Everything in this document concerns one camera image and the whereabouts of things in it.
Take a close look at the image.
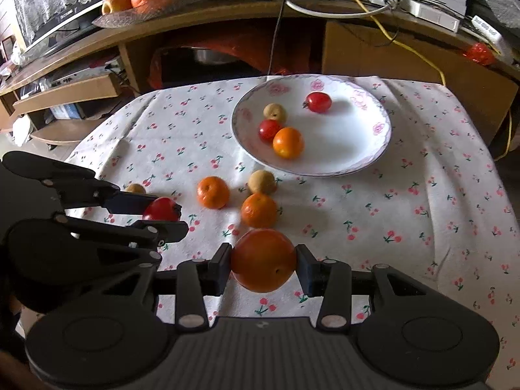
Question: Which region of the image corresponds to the white cable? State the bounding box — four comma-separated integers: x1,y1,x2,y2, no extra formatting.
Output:
284,0,398,19

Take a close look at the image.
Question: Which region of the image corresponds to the white cherry print tablecloth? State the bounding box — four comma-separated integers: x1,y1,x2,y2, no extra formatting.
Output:
63,74,520,374

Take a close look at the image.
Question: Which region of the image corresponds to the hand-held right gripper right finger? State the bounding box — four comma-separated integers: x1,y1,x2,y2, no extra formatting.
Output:
294,244,428,331

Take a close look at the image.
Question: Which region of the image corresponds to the small orange mandarin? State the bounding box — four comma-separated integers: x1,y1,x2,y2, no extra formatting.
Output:
241,193,279,229
272,127,305,160
197,176,230,210

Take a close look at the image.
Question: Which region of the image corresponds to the white floral plate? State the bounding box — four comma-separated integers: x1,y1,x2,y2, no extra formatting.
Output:
230,78,393,177

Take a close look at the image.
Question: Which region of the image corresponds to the glass fruit dish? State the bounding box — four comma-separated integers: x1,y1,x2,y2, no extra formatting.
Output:
93,0,204,29

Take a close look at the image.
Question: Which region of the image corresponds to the blue box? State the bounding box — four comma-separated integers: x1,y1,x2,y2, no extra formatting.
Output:
51,103,84,121

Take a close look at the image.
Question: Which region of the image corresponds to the wooden tv cabinet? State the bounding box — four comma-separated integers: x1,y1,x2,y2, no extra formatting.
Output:
0,0,513,147

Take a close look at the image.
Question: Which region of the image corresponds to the white power strip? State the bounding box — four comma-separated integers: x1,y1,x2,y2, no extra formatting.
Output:
400,0,462,33

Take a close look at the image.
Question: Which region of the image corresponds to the black television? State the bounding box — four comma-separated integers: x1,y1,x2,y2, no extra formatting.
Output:
0,0,119,66

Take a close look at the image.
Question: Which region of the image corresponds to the red cherry tomato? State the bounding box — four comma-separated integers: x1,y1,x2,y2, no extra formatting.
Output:
142,197,181,222
303,92,332,113
259,119,285,143

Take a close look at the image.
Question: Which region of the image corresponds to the red plastic bag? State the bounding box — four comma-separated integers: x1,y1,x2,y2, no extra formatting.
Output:
465,43,497,66

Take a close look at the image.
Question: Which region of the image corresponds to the large red-orange tomato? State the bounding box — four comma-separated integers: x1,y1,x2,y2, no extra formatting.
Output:
231,228,297,293

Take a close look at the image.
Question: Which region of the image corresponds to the white printed device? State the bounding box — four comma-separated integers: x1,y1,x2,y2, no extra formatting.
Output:
470,15,511,56

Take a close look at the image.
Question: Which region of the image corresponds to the grey set-top box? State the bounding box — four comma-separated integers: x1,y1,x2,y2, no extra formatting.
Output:
49,59,126,90

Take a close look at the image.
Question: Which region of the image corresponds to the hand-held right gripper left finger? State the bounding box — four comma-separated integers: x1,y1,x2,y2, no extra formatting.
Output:
97,243,234,331

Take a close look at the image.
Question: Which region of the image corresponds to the orange-red bag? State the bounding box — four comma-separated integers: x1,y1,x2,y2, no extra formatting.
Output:
148,32,322,90

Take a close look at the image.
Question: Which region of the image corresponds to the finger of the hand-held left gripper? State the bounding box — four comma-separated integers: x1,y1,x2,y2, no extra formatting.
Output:
2,151,163,217
53,212,189,253

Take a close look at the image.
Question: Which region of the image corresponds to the black cable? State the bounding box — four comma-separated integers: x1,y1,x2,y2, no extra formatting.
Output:
266,0,285,76

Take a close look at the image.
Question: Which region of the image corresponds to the metal pot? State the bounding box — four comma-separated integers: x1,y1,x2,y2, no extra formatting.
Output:
191,47,241,66

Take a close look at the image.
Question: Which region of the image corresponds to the yellow cable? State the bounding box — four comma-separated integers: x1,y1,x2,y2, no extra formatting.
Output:
233,0,514,160

